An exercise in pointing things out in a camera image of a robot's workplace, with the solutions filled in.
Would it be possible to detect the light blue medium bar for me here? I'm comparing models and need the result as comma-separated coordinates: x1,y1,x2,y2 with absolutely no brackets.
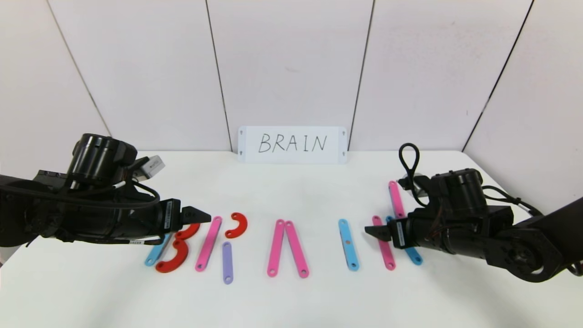
386,215,423,266

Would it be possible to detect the pink bar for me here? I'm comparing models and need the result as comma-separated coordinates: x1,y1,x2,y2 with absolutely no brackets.
267,219,286,278
284,220,310,279
195,216,223,272
372,215,396,271
389,181,406,219

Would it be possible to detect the white sign reading BRAIN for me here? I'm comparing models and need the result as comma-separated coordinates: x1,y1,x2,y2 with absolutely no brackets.
238,126,348,164

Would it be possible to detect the black looped right arm cable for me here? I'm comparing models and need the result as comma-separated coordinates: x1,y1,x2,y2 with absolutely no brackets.
399,143,427,206

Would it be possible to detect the large red curved piece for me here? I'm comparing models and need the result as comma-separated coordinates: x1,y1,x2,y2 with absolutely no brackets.
154,239,189,274

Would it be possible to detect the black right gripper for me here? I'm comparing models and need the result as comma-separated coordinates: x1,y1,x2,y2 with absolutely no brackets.
364,216,443,251

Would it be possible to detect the small red curved piece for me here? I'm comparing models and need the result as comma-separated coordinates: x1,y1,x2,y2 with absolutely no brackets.
225,212,248,239
175,222,201,241

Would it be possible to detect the short purple bar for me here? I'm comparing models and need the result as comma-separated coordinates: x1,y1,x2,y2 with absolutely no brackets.
222,241,234,285

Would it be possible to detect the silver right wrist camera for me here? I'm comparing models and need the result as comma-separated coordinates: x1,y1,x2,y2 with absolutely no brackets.
398,175,430,197

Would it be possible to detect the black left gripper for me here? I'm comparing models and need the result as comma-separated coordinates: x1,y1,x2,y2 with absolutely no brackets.
126,198,211,236

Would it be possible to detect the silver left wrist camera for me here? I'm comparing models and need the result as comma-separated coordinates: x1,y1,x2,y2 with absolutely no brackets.
138,155,166,179

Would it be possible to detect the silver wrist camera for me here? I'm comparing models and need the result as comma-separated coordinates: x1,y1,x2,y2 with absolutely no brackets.
138,155,166,179
398,175,430,197

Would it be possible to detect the light blue long flat bar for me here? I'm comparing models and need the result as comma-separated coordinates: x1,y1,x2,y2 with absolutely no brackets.
338,219,360,272
144,233,174,267

